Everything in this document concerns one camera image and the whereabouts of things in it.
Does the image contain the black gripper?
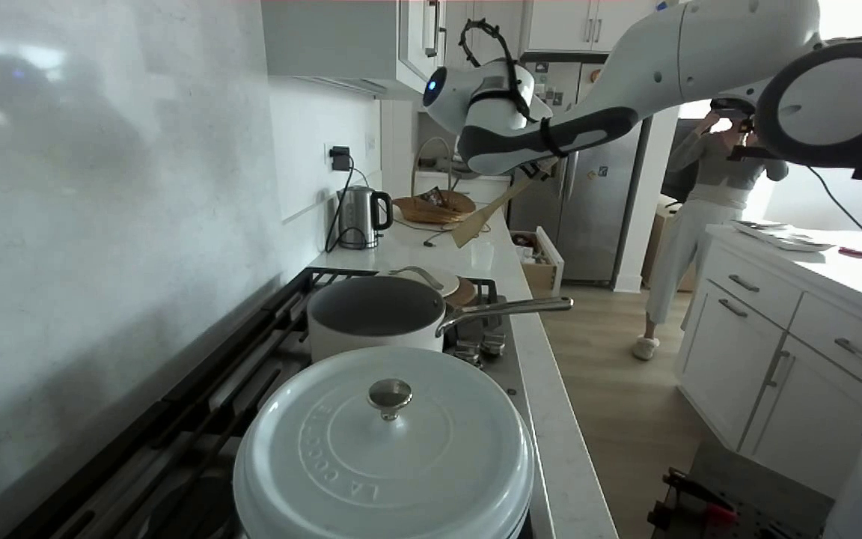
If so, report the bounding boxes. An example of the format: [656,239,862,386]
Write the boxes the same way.
[500,146,566,190]

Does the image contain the steel refrigerator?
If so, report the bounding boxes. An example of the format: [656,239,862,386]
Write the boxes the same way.
[503,48,651,287]

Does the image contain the black monitor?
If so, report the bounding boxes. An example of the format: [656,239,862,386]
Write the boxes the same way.
[660,118,703,203]

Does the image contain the brown shallow pan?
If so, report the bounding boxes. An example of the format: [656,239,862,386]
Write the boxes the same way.
[446,278,482,310]

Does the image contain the brown cardboard box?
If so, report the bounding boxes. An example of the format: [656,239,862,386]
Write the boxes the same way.
[639,199,685,295]

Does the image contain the person in white pants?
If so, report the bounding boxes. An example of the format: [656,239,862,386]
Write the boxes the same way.
[632,94,795,367]

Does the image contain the steel electric kettle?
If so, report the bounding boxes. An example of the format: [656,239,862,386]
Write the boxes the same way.
[328,182,394,254]

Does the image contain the white paper stack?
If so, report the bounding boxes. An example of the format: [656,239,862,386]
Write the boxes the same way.
[735,218,834,254]

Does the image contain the white island cabinet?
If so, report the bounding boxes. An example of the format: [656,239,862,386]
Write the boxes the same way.
[676,221,862,504]

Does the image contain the white dutch oven lid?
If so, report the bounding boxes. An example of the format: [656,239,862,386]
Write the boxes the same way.
[229,344,537,539]

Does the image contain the black red clamp tool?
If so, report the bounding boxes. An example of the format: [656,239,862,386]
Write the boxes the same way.
[647,464,801,539]

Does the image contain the gray floor mat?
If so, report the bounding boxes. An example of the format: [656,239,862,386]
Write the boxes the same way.
[682,438,847,539]

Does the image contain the black gas cooktop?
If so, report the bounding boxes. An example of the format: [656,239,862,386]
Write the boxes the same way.
[5,263,528,539]

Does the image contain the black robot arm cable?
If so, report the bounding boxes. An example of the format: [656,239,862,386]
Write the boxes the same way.
[453,16,651,163]

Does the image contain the white wall cabinet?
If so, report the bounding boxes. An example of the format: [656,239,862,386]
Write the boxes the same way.
[257,0,449,103]
[446,0,673,58]

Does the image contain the grey saucepan with handle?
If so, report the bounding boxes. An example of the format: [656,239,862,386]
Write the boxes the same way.
[304,272,576,367]

